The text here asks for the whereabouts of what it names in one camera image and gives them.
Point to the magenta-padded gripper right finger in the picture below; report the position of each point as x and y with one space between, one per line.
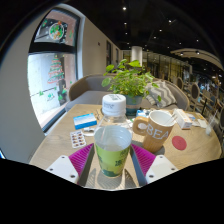
161 166

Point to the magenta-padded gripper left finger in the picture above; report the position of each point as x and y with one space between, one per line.
61 166

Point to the clear bottle with green label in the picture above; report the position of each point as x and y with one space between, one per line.
112 156

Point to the flat round red coaster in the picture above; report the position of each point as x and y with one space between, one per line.
179 143

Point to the blister pack of pills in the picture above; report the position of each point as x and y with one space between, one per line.
77 139

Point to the tan mug with white letters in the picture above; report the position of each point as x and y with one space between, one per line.
156 135

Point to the blue and white small box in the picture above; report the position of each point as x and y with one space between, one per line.
85 120

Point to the white paper sheet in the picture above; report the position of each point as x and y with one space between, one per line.
202 123

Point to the grey zigzag cushion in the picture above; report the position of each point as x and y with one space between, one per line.
163 93

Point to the grey curved sofa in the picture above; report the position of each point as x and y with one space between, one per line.
85 95

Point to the group of dining chairs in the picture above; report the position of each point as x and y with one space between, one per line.
196 95

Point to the green potted plant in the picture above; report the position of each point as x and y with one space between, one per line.
128 81

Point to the arched window with decals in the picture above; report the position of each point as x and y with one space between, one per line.
53 66

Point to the white round pillar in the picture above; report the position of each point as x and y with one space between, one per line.
136 53

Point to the group of ceiling lights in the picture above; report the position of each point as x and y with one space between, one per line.
124 8

